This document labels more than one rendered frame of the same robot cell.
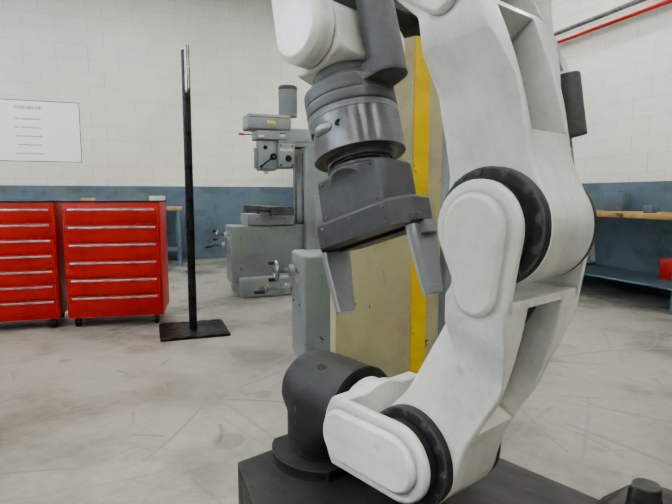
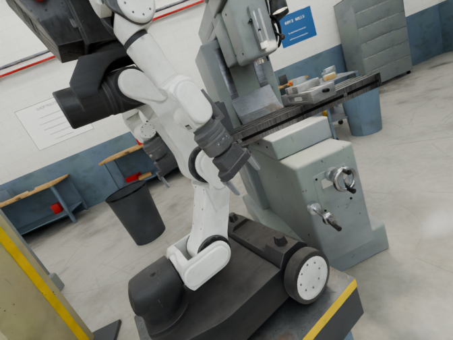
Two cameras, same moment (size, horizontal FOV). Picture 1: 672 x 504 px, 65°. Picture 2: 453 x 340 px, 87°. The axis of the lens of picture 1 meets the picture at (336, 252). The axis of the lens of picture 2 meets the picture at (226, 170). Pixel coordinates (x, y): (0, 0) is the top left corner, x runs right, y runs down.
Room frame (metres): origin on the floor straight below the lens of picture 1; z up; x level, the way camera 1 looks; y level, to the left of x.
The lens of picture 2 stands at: (0.34, 0.63, 1.22)
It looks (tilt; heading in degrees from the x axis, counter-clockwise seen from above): 17 degrees down; 285
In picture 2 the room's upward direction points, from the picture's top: 22 degrees counter-clockwise
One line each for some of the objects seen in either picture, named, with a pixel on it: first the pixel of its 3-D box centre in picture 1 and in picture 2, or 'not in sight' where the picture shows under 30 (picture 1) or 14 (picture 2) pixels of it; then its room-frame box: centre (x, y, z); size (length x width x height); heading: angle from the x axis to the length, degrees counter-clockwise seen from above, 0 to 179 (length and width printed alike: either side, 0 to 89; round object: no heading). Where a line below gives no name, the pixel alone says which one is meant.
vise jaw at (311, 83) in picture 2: not in sight; (305, 86); (0.11, -0.92, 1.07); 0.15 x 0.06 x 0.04; 23
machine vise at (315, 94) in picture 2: not in sight; (305, 92); (0.12, -0.94, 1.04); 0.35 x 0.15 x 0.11; 113
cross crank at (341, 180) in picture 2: not in sight; (340, 177); (0.14, -0.43, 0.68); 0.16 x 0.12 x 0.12; 110
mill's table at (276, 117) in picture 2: not in sight; (281, 118); (0.29, -0.91, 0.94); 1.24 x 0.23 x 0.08; 20
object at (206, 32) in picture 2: not in sight; (220, 24); (0.49, -1.37, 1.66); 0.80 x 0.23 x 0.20; 110
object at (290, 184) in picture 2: not in sight; (300, 184); (0.31, -0.88, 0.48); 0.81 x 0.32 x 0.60; 110
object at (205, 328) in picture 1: (189, 194); not in sight; (4.00, 1.11, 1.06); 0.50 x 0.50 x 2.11; 20
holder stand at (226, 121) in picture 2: not in sight; (210, 123); (0.69, -0.79, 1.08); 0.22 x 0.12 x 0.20; 17
